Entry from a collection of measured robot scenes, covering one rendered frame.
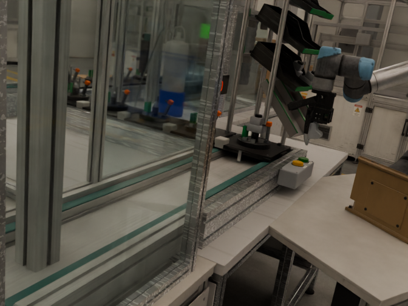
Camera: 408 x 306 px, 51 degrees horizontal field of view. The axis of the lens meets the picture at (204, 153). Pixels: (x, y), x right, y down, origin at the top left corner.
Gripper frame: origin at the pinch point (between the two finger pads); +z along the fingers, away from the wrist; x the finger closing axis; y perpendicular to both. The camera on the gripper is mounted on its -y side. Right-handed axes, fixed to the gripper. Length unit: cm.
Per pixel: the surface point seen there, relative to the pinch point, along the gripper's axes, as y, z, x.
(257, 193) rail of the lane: -3.0, 12.2, -36.0
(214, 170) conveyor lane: -23.3, 12.1, -26.6
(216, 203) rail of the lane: -4, 8, -63
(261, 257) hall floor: -35, 104, 91
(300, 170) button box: 3.8, 7.7, -13.4
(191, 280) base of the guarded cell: 2, 18, -84
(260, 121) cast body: -18.9, -3.8, -0.4
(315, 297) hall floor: 7, 104, 70
